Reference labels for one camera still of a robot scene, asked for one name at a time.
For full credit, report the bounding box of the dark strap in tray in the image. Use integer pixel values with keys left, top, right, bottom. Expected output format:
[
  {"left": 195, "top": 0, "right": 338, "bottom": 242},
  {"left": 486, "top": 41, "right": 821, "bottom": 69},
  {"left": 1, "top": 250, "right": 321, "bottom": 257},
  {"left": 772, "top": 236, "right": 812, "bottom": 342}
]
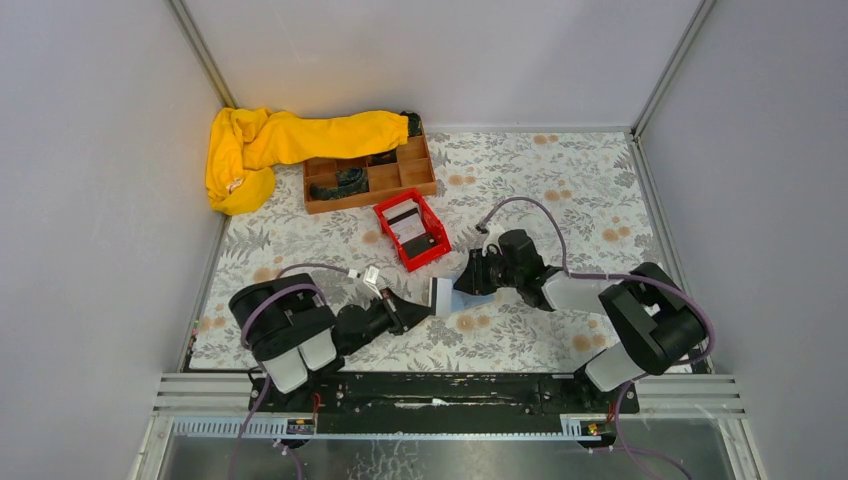
[{"left": 308, "top": 165, "right": 371, "bottom": 202}]

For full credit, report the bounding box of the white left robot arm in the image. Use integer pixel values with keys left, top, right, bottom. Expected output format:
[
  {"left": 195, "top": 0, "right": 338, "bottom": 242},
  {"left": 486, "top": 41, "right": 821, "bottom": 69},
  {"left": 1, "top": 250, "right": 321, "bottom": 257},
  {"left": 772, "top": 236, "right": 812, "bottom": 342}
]
[{"left": 228, "top": 268, "right": 431, "bottom": 394}]

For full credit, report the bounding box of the wooden compartment tray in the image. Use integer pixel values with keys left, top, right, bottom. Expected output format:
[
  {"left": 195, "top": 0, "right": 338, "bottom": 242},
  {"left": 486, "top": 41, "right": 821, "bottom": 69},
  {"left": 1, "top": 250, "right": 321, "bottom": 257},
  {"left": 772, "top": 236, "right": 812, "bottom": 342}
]
[{"left": 303, "top": 132, "right": 438, "bottom": 214}]

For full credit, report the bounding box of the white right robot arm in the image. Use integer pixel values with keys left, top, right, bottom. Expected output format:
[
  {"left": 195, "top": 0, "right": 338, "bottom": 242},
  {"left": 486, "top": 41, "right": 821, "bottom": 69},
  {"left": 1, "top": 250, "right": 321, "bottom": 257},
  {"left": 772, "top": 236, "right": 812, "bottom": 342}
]
[{"left": 453, "top": 229, "right": 711, "bottom": 392}]

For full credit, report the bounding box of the beige card holder wallet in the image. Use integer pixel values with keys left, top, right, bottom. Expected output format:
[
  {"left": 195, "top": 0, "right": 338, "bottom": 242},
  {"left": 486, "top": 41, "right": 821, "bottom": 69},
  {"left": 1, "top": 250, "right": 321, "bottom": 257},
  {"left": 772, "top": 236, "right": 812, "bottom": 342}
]
[{"left": 450, "top": 288, "right": 496, "bottom": 313}]

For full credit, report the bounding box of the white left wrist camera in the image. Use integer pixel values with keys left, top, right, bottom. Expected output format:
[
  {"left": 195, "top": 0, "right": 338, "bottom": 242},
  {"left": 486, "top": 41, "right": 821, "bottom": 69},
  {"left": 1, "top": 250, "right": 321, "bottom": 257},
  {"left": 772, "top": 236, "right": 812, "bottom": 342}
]
[{"left": 347, "top": 265, "right": 382, "bottom": 299}]

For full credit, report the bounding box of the red plastic bin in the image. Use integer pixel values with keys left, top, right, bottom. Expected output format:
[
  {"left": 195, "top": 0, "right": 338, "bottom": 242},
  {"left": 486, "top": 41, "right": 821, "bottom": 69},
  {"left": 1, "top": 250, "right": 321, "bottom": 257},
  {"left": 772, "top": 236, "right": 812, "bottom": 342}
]
[{"left": 373, "top": 189, "right": 452, "bottom": 272}]

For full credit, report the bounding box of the white card with magnetic stripe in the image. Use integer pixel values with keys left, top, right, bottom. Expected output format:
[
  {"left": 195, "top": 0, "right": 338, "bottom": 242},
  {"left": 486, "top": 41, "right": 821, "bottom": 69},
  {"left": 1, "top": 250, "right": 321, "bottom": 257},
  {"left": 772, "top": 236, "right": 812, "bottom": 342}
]
[{"left": 429, "top": 277, "right": 454, "bottom": 317}]

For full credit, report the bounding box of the yellow cloth garment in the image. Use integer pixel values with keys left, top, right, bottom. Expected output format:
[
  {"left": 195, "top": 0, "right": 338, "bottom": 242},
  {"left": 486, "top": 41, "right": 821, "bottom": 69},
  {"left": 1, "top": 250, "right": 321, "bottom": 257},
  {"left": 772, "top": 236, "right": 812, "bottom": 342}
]
[{"left": 205, "top": 108, "right": 420, "bottom": 216}]

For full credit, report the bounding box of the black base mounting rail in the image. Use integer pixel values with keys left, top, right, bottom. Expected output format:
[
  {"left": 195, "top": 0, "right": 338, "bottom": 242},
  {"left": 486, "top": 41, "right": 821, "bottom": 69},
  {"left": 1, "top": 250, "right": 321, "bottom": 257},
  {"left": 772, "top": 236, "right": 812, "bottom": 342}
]
[{"left": 249, "top": 372, "right": 640, "bottom": 435}]

